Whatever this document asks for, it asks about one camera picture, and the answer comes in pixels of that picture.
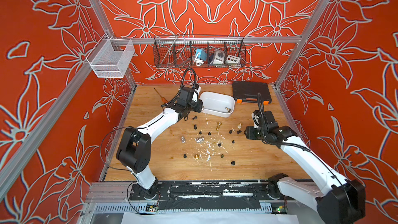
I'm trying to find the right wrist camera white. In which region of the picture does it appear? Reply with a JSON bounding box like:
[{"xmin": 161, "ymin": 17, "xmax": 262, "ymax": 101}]
[{"xmin": 251, "ymin": 113, "xmax": 259, "ymax": 128}]

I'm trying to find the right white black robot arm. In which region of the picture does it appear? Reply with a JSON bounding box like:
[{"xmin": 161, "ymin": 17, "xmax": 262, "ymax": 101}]
[{"xmin": 245, "ymin": 110, "xmax": 366, "ymax": 224}]

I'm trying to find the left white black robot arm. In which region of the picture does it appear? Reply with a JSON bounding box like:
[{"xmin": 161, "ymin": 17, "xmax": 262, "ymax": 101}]
[{"xmin": 116, "ymin": 85, "xmax": 203, "ymax": 198}]

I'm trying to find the clear plastic wall bin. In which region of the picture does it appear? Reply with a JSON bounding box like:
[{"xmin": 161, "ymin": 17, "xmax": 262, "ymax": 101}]
[{"xmin": 87, "ymin": 39, "xmax": 135, "ymax": 78}]

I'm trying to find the gold chess bishop lying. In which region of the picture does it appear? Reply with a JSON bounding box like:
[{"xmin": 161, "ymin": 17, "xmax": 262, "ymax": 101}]
[{"xmin": 216, "ymin": 122, "xmax": 222, "ymax": 131}]

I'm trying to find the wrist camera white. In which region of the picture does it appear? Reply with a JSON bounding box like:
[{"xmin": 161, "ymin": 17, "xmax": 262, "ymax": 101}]
[
  {"xmin": 192, "ymin": 84, "xmax": 201, "ymax": 102},
  {"xmin": 251, "ymin": 113, "xmax": 259, "ymax": 128}
]

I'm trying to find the white dotted cube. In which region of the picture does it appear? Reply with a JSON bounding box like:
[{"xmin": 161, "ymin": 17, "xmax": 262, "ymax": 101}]
[{"xmin": 227, "ymin": 55, "xmax": 241, "ymax": 66}]

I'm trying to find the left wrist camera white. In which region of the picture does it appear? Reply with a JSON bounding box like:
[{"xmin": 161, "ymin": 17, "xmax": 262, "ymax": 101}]
[{"xmin": 192, "ymin": 84, "xmax": 201, "ymax": 102}]

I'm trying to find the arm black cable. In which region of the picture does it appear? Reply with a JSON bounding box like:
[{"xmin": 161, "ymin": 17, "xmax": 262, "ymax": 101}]
[
  {"xmin": 256, "ymin": 92, "xmax": 265, "ymax": 131},
  {"xmin": 181, "ymin": 67, "xmax": 198, "ymax": 91}
]

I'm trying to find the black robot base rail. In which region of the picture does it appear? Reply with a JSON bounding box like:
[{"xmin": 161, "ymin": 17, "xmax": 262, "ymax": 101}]
[{"xmin": 126, "ymin": 180, "xmax": 290, "ymax": 214}]

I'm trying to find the orange handled screwdriver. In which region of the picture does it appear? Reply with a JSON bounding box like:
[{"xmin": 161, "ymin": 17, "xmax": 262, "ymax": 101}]
[{"xmin": 153, "ymin": 88, "xmax": 168, "ymax": 103}]

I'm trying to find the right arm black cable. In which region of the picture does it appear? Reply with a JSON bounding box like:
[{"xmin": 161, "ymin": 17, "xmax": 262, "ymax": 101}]
[{"xmin": 256, "ymin": 92, "xmax": 265, "ymax": 131}]

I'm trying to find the black wire wall basket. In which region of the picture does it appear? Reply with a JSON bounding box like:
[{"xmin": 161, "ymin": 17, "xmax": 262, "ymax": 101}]
[{"xmin": 153, "ymin": 34, "xmax": 247, "ymax": 68}]

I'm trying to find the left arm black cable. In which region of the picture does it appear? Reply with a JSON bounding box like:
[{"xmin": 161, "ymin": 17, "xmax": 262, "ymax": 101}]
[{"xmin": 181, "ymin": 67, "xmax": 198, "ymax": 91}]

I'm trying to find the white rectangular storage box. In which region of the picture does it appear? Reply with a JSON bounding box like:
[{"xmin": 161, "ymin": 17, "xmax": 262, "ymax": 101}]
[{"xmin": 200, "ymin": 91, "xmax": 235, "ymax": 118}]

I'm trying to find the black orange tool case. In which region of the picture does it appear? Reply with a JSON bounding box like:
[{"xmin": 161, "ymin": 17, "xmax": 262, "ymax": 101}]
[{"xmin": 232, "ymin": 82, "xmax": 272, "ymax": 105}]

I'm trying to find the teal white device in basket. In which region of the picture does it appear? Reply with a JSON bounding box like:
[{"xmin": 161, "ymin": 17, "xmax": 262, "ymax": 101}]
[{"xmin": 192, "ymin": 49, "xmax": 207, "ymax": 66}]

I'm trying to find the white round-button device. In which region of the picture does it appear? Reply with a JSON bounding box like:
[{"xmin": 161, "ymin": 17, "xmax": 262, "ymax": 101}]
[{"xmin": 210, "ymin": 49, "xmax": 226, "ymax": 65}]

